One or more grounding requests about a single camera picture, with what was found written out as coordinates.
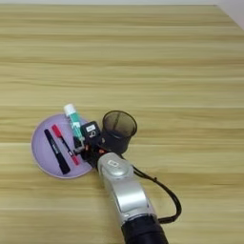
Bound black mesh pen cup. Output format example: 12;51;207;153
100;110;138;156

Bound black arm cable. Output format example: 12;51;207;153
122;154;183;225

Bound white green-capped marker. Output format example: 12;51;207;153
63;103;86;141

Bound round purple plate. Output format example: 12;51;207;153
30;112;96;179

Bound red marker pen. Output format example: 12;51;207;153
51;124;80;166

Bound black box with white label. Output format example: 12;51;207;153
79;120;103;141

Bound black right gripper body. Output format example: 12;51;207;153
80;138;112;169

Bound black marker pen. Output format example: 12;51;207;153
43;128;71;175

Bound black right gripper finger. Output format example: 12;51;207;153
72;136;87;154

